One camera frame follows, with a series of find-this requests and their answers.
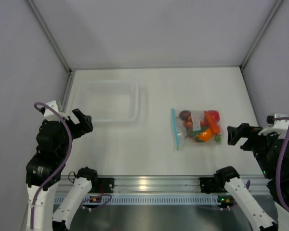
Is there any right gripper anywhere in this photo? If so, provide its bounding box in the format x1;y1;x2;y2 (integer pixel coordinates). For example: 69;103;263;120
227;122;279;178

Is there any clear zip top bag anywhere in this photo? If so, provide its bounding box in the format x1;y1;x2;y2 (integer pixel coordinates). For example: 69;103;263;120
171;108;223;151

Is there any dark red fake plum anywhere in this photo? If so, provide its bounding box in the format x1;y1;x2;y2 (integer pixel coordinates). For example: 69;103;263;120
179;110;191;121

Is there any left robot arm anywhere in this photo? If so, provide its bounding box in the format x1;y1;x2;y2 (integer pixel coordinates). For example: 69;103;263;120
26;109;99;231

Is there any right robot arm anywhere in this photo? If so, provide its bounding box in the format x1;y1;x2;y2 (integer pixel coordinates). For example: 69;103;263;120
214;123;289;231

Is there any fake orange carrot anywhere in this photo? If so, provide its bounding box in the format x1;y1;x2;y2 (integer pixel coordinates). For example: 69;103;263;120
204;111;221;135

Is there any fake orange fruit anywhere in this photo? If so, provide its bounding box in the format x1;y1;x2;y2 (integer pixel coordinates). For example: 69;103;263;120
195;128;213;142

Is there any white plastic basket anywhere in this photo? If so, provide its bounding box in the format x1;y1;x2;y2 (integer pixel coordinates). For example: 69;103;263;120
72;80;140;123

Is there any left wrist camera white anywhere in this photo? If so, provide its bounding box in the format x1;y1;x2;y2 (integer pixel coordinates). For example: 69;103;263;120
43;100;68;121

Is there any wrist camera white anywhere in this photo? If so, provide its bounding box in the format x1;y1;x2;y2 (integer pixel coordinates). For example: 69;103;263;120
258;113;289;136
43;100;68;121

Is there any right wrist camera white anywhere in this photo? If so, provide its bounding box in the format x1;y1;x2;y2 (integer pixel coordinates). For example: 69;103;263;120
258;113;289;136

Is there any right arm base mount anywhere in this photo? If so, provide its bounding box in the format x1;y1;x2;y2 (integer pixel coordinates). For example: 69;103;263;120
199;177;219;194

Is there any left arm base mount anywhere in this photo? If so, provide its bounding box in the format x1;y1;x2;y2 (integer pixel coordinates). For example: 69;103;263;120
95;178;115;194

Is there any aluminium rail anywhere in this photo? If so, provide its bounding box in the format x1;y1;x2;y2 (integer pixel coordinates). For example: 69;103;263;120
57;175;269;195

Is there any white slotted cable duct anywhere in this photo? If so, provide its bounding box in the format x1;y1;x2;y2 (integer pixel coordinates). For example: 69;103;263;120
53;194;234;205

